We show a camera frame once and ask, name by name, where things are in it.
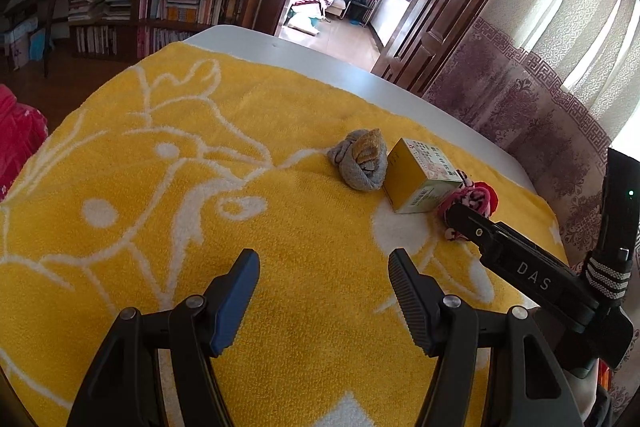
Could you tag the patterned lace curtain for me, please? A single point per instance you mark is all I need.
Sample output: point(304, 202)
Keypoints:
point(525, 107)

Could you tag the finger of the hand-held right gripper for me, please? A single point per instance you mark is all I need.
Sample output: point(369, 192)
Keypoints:
point(470, 224)

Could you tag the wooden door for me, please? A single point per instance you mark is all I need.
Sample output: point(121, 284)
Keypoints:
point(450, 7)

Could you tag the pink cloth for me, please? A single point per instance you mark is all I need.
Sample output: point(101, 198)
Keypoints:
point(20, 132)

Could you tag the small dark wooden shelf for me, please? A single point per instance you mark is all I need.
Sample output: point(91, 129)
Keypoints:
point(47, 7)

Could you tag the pink leopard sock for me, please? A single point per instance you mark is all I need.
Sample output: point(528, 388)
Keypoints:
point(470, 197)

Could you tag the grey sock ball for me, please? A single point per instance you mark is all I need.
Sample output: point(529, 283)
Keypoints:
point(355, 167)

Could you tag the yellow white printed towel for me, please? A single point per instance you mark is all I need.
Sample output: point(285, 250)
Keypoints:
point(150, 207)

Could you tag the red pompom ball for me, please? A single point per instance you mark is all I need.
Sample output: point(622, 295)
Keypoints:
point(491, 197)

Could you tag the small printed cardboard box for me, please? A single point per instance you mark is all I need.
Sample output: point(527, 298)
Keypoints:
point(410, 177)

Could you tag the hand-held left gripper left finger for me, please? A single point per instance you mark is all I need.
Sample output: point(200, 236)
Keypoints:
point(235, 302)

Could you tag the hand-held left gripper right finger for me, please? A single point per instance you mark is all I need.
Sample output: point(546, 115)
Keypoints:
point(415, 302)

